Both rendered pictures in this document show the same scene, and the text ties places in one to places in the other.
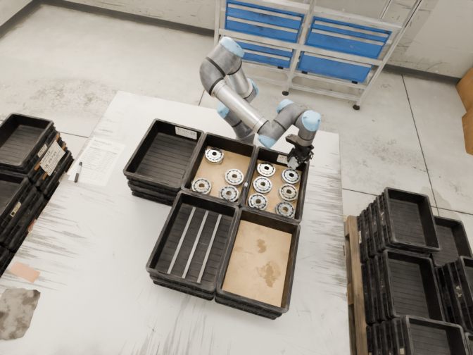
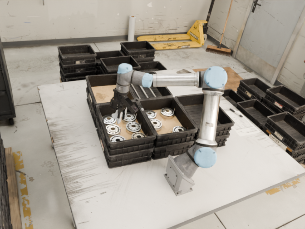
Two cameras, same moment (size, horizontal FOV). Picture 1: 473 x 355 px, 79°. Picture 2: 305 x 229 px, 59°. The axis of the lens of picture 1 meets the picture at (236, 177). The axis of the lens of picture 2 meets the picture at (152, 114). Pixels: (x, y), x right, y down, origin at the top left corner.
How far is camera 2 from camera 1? 224 cm
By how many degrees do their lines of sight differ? 84
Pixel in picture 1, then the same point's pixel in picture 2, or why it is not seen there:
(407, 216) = not seen: outside the picture
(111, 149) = (242, 130)
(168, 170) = (194, 116)
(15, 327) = (180, 72)
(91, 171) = (232, 116)
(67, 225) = not seen: hidden behind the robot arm
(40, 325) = not seen: hidden behind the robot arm
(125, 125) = (260, 148)
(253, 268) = (110, 95)
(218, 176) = (164, 124)
